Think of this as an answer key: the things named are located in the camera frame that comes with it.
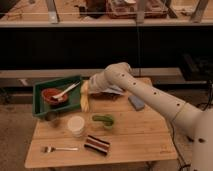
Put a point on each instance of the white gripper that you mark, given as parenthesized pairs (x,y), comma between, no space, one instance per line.
(98,83)

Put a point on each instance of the yellow banana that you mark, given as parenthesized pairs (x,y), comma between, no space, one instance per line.
(84,101)

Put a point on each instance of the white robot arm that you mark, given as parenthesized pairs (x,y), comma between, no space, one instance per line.
(196,123)

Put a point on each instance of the green plastic cup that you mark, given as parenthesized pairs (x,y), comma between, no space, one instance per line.
(107,120)

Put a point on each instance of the white paper cup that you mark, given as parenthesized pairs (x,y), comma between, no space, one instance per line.
(76,125)

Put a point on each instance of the small metal cup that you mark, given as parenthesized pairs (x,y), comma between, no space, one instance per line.
(52,119)

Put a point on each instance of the dark brown bowl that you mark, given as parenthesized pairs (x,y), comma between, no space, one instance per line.
(106,96)

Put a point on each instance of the wooden table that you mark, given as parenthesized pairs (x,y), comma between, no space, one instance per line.
(135,137)

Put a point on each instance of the white plastic spoon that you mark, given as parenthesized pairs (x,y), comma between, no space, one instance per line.
(60,95)

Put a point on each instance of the green plastic tray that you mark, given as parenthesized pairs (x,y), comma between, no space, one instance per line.
(41,108)

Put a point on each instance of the striped red black cloth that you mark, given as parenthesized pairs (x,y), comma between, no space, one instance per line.
(97,144)

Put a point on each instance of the red-brown bowl in tray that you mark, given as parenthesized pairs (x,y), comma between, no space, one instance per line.
(48,96)

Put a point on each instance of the silver metal fork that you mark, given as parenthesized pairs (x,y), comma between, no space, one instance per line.
(49,149)

